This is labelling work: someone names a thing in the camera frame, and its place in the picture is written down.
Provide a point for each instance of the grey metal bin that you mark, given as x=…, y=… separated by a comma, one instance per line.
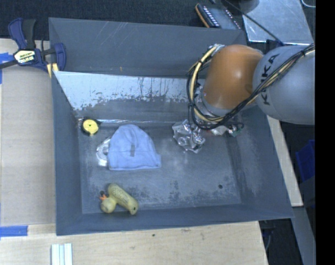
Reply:
x=183, y=181

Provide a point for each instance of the pale blue cloth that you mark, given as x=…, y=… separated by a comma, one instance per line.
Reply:
x=134, y=148

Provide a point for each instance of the yellow toy duck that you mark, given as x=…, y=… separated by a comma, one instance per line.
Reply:
x=120, y=198

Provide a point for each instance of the yellow and black tape measure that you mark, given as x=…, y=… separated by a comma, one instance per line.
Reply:
x=90, y=126

